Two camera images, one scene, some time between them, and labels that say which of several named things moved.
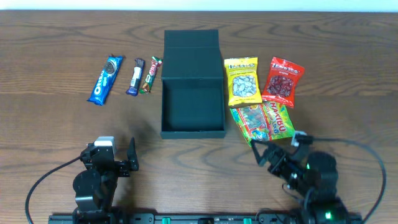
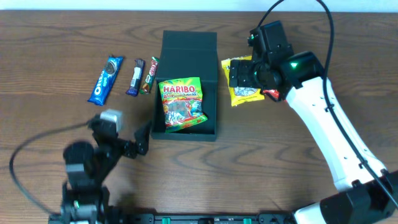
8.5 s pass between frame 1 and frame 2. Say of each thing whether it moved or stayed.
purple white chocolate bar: stayed
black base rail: stayed
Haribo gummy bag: moved
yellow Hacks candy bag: stayed
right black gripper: moved
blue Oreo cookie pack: stayed
